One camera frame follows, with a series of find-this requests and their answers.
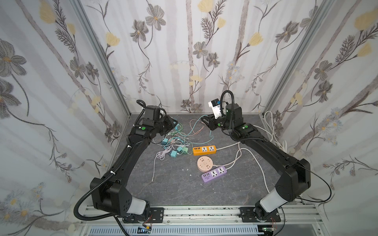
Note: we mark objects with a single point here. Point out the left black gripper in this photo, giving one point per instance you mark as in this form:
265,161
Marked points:
169,123

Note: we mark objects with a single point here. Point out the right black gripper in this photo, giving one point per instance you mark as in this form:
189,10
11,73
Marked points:
212,122

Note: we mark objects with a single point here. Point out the orange power strip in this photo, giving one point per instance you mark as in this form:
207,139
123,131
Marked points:
204,150

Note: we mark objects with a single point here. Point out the teal charger plug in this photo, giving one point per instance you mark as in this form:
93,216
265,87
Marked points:
173,153

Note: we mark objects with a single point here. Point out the purple power strip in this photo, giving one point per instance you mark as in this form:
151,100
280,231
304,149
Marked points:
214,174

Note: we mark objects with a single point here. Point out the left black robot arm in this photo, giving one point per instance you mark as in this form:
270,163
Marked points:
109,193

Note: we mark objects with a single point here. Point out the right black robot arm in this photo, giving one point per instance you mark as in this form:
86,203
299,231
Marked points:
295,175

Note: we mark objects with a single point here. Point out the round pink power socket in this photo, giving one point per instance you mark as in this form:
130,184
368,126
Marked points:
204,164

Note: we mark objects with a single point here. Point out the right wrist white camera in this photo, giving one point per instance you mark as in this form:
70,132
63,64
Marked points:
215,106

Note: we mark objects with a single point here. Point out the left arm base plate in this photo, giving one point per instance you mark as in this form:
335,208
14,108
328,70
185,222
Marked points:
150,215

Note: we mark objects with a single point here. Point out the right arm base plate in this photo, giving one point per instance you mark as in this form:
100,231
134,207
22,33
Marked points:
253,215

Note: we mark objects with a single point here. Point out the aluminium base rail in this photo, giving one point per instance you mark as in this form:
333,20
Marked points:
289,220

